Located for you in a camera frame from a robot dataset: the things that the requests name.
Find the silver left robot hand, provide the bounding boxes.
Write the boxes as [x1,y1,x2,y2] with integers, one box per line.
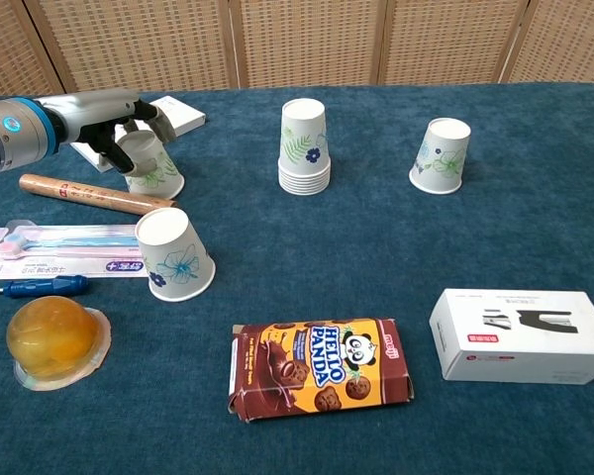
[39,88,177,177]

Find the paper cup green flower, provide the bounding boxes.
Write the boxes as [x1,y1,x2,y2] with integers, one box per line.
[116,129,186,201]

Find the paper cup blue flower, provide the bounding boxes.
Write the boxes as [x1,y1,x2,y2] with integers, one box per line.
[134,207,217,303]

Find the paper cup green blue flowers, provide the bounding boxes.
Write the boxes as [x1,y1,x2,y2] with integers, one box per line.
[408,117,472,195]

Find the stack of white paper cups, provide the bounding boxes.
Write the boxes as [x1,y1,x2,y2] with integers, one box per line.
[277,98,333,196]

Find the brown copper-coloured roll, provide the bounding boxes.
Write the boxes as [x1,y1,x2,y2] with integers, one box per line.
[18,172,179,218]

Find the flat white cardboard box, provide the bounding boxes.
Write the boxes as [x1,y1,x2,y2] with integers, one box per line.
[68,95,207,173]

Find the toothbrush blister pack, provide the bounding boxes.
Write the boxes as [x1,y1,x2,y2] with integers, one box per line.
[0,220,152,281]

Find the woven wicker folding screen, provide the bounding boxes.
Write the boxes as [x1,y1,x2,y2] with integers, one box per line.
[0,0,594,96]

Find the orange fruit jelly cup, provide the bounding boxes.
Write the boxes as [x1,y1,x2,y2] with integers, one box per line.
[5,295,113,392]

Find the Hello Panda biscuit box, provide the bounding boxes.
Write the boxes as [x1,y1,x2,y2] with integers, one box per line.
[227,318,416,424]

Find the dark blue table cloth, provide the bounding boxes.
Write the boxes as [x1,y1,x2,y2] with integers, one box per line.
[0,81,594,475]

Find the white stapler box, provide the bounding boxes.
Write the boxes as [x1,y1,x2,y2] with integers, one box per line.
[429,288,594,386]

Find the blue handled screwdriver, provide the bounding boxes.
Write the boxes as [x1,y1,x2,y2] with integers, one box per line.
[0,275,89,299]

